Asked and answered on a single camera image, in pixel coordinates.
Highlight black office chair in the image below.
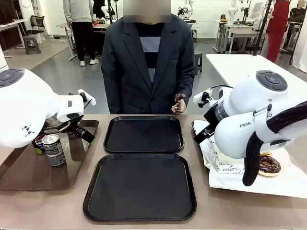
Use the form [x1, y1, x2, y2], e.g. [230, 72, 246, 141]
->
[25, 14, 53, 48]

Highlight seated person in black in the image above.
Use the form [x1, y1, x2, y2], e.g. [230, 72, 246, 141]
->
[286, 0, 307, 50]

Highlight person in red apron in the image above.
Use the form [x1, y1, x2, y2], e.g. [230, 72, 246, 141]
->
[265, 0, 291, 64]

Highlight small black plastic tray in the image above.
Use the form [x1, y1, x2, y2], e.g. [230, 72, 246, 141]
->
[103, 115, 185, 154]

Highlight white paper sheet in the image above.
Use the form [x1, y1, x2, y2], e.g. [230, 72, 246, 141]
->
[194, 119, 307, 200]

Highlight person's left forearm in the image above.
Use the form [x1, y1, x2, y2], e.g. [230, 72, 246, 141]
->
[176, 68, 196, 104]

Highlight person's right forearm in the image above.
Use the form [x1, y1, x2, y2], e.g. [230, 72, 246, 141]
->
[101, 70, 121, 115]

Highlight black stool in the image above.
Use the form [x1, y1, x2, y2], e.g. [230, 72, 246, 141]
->
[193, 51, 203, 74]

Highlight brown plastic tray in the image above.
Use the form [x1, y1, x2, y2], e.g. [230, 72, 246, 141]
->
[0, 119, 100, 192]

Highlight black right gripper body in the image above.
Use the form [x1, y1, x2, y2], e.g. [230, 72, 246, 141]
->
[203, 103, 218, 131]

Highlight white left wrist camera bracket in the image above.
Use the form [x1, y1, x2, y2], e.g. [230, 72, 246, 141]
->
[77, 88, 97, 106]

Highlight person in dark blazer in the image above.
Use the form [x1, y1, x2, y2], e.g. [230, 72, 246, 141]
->
[101, 0, 196, 115]

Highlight grey table white legs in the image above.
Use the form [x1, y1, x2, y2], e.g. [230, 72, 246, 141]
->
[56, 22, 79, 61]

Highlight person in grey hoodie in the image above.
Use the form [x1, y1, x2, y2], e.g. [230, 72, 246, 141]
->
[63, 0, 100, 67]

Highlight grey step stool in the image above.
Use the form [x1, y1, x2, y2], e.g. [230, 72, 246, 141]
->
[22, 35, 42, 55]

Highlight black tripod stand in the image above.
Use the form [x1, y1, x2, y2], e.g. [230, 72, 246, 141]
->
[251, 0, 274, 56]

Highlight metal serving tongs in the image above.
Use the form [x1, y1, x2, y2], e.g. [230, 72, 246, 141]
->
[174, 93, 187, 113]

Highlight person's left hand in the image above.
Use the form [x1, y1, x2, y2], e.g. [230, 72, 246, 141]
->
[171, 97, 188, 115]

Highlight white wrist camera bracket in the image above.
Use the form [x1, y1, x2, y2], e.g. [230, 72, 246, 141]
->
[193, 89, 213, 109]
[77, 88, 97, 106]

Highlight black braided cable sleeve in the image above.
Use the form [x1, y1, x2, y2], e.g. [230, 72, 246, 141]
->
[242, 101, 307, 187]

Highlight grey background workbench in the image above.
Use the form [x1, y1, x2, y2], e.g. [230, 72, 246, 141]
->
[214, 19, 266, 55]

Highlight chocolate sprinkled donut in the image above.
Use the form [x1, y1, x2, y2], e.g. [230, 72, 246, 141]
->
[257, 155, 282, 178]

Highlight wooden desk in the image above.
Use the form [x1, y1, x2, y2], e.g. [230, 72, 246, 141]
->
[0, 19, 29, 58]

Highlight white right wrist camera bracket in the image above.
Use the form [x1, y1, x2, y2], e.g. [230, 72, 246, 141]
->
[193, 89, 213, 109]

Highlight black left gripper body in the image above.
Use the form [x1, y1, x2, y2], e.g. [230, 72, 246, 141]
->
[46, 115, 85, 139]

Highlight black can white print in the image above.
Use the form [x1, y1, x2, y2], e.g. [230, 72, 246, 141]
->
[41, 134, 67, 168]

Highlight large black plastic tray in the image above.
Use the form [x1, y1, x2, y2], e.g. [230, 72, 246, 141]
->
[82, 153, 198, 222]

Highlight blue Pepsi can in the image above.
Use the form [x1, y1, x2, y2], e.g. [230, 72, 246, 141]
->
[31, 135, 47, 155]

